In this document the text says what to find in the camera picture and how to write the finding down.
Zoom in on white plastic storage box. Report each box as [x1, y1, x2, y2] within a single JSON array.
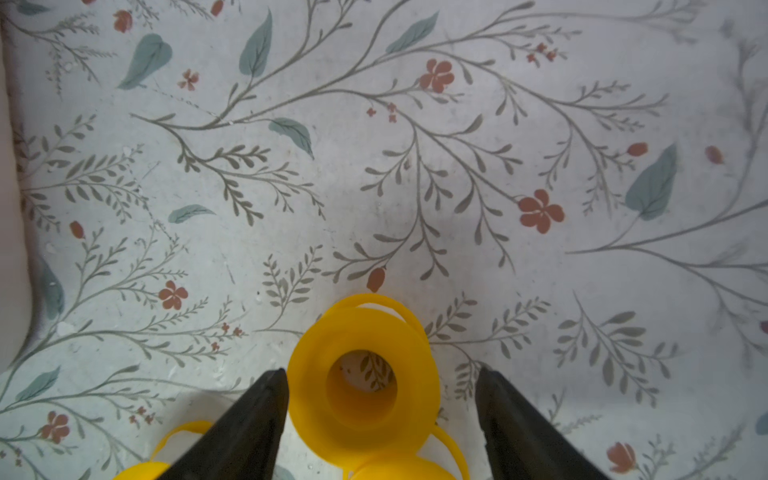
[[0, 60, 34, 371]]

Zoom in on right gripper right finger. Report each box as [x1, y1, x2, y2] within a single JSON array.
[[475, 368, 608, 480]]

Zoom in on yellow tape roll right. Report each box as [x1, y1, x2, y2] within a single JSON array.
[[344, 425, 471, 480]]

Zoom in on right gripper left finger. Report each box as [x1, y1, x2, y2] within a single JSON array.
[[159, 369, 289, 480]]

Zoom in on yellow tape roll left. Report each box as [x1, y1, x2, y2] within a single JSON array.
[[114, 421, 213, 480]]

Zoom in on yellow tape roll top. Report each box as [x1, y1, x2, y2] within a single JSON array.
[[287, 294, 441, 471]]

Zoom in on yellow tape roll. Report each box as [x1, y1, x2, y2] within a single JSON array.
[[344, 425, 471, 480], [287, 294, 441, 471], [114, 421, 213, 480]]

